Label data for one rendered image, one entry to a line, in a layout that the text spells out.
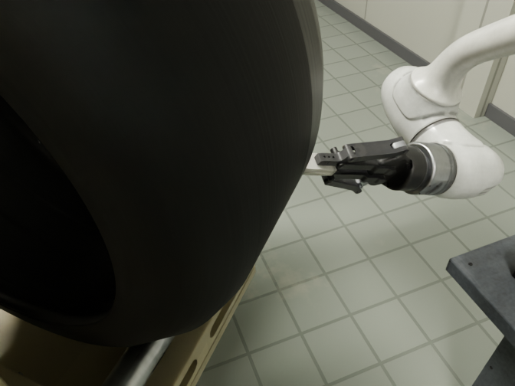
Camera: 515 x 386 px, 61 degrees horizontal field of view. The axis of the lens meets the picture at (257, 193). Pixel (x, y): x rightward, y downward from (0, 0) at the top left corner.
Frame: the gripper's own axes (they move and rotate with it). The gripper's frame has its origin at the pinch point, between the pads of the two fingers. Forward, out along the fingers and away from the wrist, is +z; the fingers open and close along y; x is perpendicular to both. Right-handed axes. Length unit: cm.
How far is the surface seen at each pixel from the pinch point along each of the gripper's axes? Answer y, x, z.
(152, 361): 16.4, -19.8, 22.0
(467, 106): 70, 96, -193
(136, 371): 16.0, -20.7, 24.3
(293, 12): -23.2, -1.3, 17.4
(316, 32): -21.0, -0.1, 13.1
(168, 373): 19.8, -21.1, 19.2
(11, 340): 39, -8, 37
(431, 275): 75, 3, -107
